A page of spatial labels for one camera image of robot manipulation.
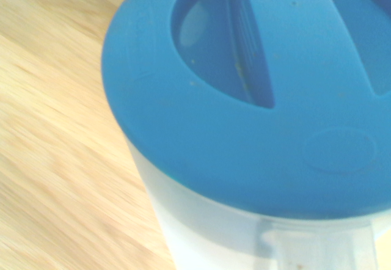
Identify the translucent pitcher with blue lid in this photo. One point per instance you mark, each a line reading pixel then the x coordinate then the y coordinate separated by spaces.
pixel 244 129

